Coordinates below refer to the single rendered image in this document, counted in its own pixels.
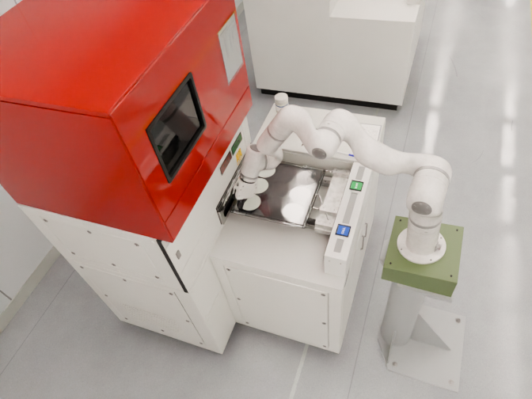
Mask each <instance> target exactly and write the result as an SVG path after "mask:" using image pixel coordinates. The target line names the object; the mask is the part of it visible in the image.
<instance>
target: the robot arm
mask: <svg viewBox="0 0 532 399"><path fill-rule="evenodd" d="M292 132H294V133H295V134H296V135H297V136H298V137H299V138H300V140H301V141H302V144H303V146H304V147H305V148H306V150H307V152H308V153H309V154H310V155H311V156H312V157H314V158H317V159H321V160H326V159H329V158H331V157H332V156H333V155H334V154H335V153H336V152H337V150H338V148H339V147H340V144H341V143H342V141H345V142H346V143H347V144H348V145H349V146H350V147H351V150H352V153H353V154H354V157H355V159H356V161H357V162H358V163H359V164H361V165H363V166H365V167H367V168H368V169H371V170H373V171H375V172H376V173H380V174H383V175H386V176H393V175H397V174H399V173H406V174H409V175H412V176H413V179H412V183H411V185H410V188H409V190H408V195H407V198H406V207H407V208H408V210H409V213H408V228H406V229H405V230H403V231H402V232H401V233H400V234H399V236H398V239H397V248H398V250H399V252H400V254H401V255H402V256H403V257H404V258H405V259H407V260H409V261H411V262H413V263H416V264H432V263H435V262H436V261H438V260H440V259H441V258H442V257H443V255H444V253H445V251H446V242H445V239H444V238H443V236H442V235H441V233H440V232H439V231H440V227H441V223H442V219H443V203H444V200H445V197H446V194H447V189H448V187H449V184H450V180H451V177H452V168H451V166H450V164H449V163H448V161H446V160H445V159H443V158H441V157H439V156H436V155H432V154H415V153H406V152H401V151H399V150H395V149H393V148H391V147H389V146H387V145H385V144H383V143H381V142H379V141H377V140H376V139H373V138H372V137H371V136H369V135H368V134H367V133H366V132H365V130H364V129H363V127H362V125H361V124H360V122H359V121H358V119H357V118H356V117H355V116H354V115H353V114H352V113H350V112H349V111H347V110H345V109H341V108H337V109H334V110H332V111H331V112H329V113H328V114H327V115H326V116H325V118H324V119H323V120H322V122H321V124H320V125H319V127H318V128H317V130H316V129H315V128H314V125H313V121H312V118H311V115H310V114H309V112H308V111H307V110H306V109H304V108H303V107H300V106H297V105H293V104H289V105H286V106H284V107H283V108H281V109H280V110H279V112H278V113H277V114H276V115H275V117H274V118H273V120H272V121H271V122H270V124H269V125H268V126H267V127H266V128H265V130H264V132H263V133H262V134H261V135H260V137H259V139H258V140H257V142H256V144H255V143H252V144H249V145H248V146H247V149H246V152H245V157H244V160H243V163H242V166H241V172H240V174H239V175H240V177H239V178H238V179H237V182H236V184H235V186H234V190H233V194H234V195H233V197H232V198H233V199H234V200H237V206H238V208H239V209H242V208H243V206H244V203H245V202H246V200H247V199H248V198H253V197H254V196H255V194H256V191H257V179H258V176H259V173H260V171H261V170H271V169H274V168H276V167H277V166H278V165H279V164H280V162H281V161H282V160H283V151H282V148H281V145H282V144H283V143H284V142H285V140H286V139H287V138H288V137H289V136H290V135H291V134H292Z"/></svg>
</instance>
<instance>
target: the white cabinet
mask: <svg viewBox="0 0 532 399"><path fill-rule="evenodd" d="M378 176H379V173H376V172H374V175H373V179H372V181H371V187H370V191H369V195H368V197H367V203H366V206H365V209H364V212H363V217H362V221H361V224H360V227H359V232H358V235H357V238H356V242H355V247H354V250H353V253H352V256H351V262H350V264H349V268H348V273H347V276H346V280H345V282H344V288H343V290H342V291H339V290H336V289H332V288H330V287H324V286H321V285H317V284H314V283H309V282H306V281H302V280H299V279H293V278H291V277H287V276H284V275H278V274H275V273H272V272H266V271H263V270H260V269H256V268H251V267H248V266H244V265H241V264H235V263H233V262H229V261H226V260H220V259H217V258H214V257H211V256H210V258H211V262H212V264H213V266H214V268H215V271H216V274H217V276H218V279H219V282H220V283H221V286H222V289H223V291H224V293H225V296H226V299H227V301H228V303H229V305H230V308H231V311H232V313H233V316H234V319H235V321H236V322H237V323H240V324H243V325H247V326H250V327H253V328H256V329H260V330H263V331H266V332H269V333H274V334H276V335H279V336H284V337H286V338H289V339H292V340H297V341H299V342H302V343H305V344H309V345H313V346H315V347H318V348H323V349H325V350H328V351H331V352H335V353H338V354H339V353H340V349H341V345H342V342H343V338H344V333H345V329H346V326H347V323H348V317H349V314H350V310H351V307H352V302H353V298H354V295H355V289H356V286H357V283H358V279H359V273H360V270H361V267H362V263H363V258H364V254H365V251H366V247H367V242H368V238H369V235H370V231H371V226H372V222H373V219H374V207H375V200H376V194H377V188H378Z"/></svg>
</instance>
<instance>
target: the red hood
mask: <svg viewBox="0 0 532 399"><path fill-rule="evenodd" d="M252 105H253V103H252V98H251V93H250V88H249V80H248V75H247V70H246V65H245V57H244V52H243V47H242V42H241V33H240V29H239V24H238V16H237V10H236V6H235V1H234V0H22V1H21V2H19V3H17V4H16V5H15V6H14V7H12V8H11V9H9V10H8V11H6V12H5V13H4V14H3V15H2V16H0V185H1V186H2V187H3V188H4V189H5V190H6V191H7V192H8V193H9V195H10V196H11V197H12V198H13V199H14V200H15V201H16V203H19V204H23V205H25V206H29V207H34V208H38V209H41V210H45V211H50V212H54V213H56V214H60V215H65V216H69V217H72V218H76V219H81V220H84V221H87V222H93V223H96V224H100V225H103V226H109V227H111V228H115V229H118V230H124V231H127V232H131V233H134V234H140V235H142V236H146V237H149V238H155V239H158V240H162V241H167V242H170V243H173V242H174V240H175V239H176V237H177V235H178V234H179V232H180V230H181V228H182V226H183V225H184V223H185V221H186V219H187V218H188V216H189V214H190V213H191V211H192V209H193V207H194V206H195V204H196V202H197V200H198V199H199V197H200V195H201V193H202V192H203V190H204V188H205V187H206V185H207V182H208V181H209V180H210V178H211V176H212V174H213V172H214V171H215V169H216V167H217V166H218V164H219V162H220V161H221V159H222V156H223V155H224V154H225V152H226V150H227V148H228V146H229V145H230V143H231V141H232V140H233V138H234V136H235V135H236V133H237V131H238V129H239V127H240V126H241V124H242V122H243V120H244V118H245V117H246V115H247V114H248V112H249V110H250V109H251V107H252Z"/></svg>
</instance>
